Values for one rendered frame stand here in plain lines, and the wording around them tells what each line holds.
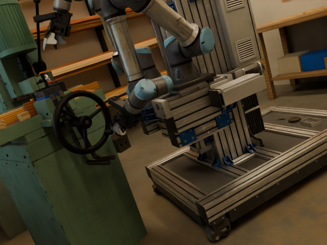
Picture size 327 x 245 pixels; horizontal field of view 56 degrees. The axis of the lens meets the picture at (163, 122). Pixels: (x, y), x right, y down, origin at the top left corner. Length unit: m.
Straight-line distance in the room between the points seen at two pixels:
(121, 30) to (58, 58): 3.01
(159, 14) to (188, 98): 0.45
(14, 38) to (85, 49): 2.86
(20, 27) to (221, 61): 1.08
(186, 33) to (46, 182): 0.93
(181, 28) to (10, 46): 0.81
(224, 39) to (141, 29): 3.20
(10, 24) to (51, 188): 0.79
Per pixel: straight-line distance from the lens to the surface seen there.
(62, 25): 1.57
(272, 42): 4.43
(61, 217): 1.60
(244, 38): 1.90
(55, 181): 1.56
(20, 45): 1.63
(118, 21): 1.32
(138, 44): 4.32
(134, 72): 1.31
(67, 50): 4.34
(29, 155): 1.50
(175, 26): 1.35
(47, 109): 1.45
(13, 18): 1.66
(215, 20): 1.86
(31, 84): 1.65
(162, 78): 1.25
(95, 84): 1.87
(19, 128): 1.48
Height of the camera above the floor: 1.03
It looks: 14 degrees down
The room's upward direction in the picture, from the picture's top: 18 degrees counter-clockwise
